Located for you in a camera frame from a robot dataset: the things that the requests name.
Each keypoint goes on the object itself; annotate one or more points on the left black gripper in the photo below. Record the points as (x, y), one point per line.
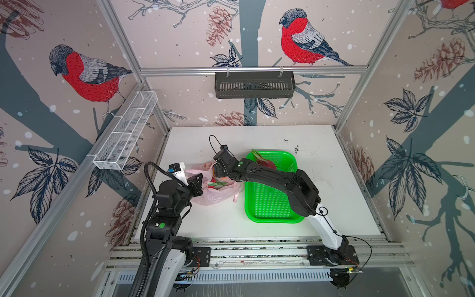
(196, 185)

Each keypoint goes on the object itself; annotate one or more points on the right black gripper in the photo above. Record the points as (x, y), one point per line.
(218, 172)

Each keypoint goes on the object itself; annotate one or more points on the pink plastic bag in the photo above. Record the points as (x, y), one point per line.
(215, 190)

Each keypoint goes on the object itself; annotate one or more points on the red green dragon fruit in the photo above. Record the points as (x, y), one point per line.
(262, 161)

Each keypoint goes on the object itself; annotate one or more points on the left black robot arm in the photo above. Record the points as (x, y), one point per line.
(164, 252)

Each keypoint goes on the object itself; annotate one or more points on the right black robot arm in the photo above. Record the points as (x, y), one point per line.
(302, 195)

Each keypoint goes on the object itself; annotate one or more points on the red green fruit pile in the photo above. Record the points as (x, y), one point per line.
(217, 184)

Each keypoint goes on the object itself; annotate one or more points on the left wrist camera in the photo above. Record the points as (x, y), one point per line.
(178, 171)

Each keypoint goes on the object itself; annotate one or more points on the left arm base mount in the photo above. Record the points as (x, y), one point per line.
(197, 257)

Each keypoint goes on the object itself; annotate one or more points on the black hanging wall basket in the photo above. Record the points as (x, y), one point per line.
(255, 85)

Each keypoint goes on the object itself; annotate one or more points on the white wire mesh shelf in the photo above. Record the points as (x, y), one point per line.
(122, 140)

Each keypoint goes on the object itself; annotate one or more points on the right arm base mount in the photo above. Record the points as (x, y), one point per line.
(323, 256)

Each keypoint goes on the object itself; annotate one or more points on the aluminium rail base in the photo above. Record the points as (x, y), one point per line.
(286, 261)

